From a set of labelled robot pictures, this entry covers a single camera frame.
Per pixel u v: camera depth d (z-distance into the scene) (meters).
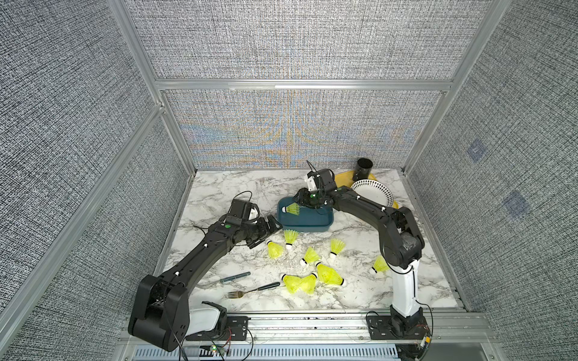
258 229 0.74
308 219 0.95
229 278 0.84
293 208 0.98
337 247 0.88
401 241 0.54
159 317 0.39
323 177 0.76
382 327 0.73
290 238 0.93
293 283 0.83
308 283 0.83
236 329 0.73
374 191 1.10
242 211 0.67
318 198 0.79
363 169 1.10
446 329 0.75
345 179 1.14
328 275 0.84
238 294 0.80
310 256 0.86
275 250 0.91
